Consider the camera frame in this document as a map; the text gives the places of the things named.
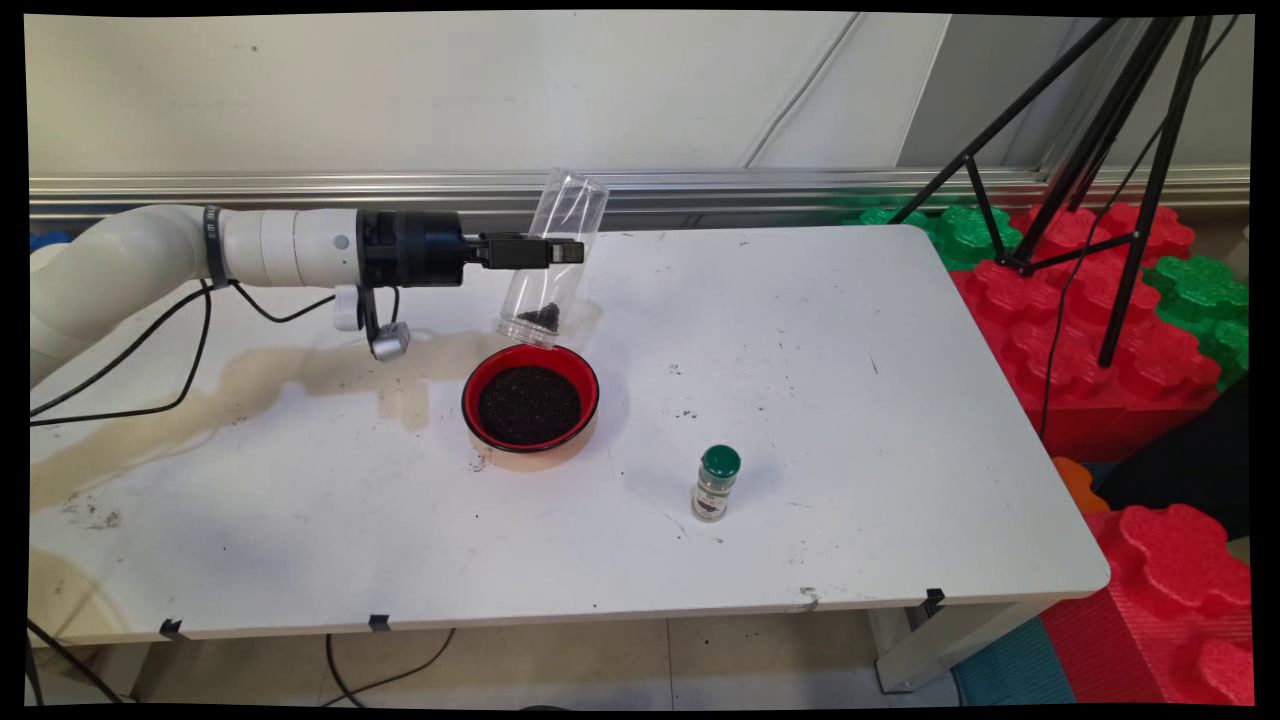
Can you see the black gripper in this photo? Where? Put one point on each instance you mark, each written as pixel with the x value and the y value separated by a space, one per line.
pixel 410 250

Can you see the clear plastic jar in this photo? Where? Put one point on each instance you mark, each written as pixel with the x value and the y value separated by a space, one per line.
pixel 570 210

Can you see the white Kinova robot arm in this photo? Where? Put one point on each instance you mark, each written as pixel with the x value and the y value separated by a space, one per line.
pixel 120 260

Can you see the red bowl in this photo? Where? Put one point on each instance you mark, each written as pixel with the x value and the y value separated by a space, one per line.
pixel 572 370

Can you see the dark seeds heap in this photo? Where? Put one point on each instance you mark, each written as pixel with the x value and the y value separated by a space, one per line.
pixel 530 408

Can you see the spice bottle green cap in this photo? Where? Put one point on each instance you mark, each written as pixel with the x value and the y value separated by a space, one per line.
pixel 715 490

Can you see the green foam block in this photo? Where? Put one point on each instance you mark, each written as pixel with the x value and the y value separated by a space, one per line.
pixel 965 235
pixel 1200 290

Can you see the grey table leg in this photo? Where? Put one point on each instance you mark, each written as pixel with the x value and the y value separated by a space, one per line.
pixel 930 650

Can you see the orange foam block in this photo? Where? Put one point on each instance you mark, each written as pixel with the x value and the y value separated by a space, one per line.
pixel 1078 485

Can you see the large red foam block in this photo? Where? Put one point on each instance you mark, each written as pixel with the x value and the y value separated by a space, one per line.
pixel 1130 400

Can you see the black tripod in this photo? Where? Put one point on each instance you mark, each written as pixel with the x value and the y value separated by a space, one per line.
pixel 1158 180

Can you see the teal floor mat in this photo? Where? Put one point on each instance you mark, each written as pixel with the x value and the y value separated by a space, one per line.
pixel 1010 665

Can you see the black foam mat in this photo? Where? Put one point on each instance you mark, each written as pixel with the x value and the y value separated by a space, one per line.
pixel 1190 470

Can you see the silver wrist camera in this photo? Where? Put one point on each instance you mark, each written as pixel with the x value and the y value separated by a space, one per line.
pixel 390 342

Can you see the aluminium wall rail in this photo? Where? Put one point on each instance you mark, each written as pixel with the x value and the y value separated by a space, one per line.
pixel 700 190

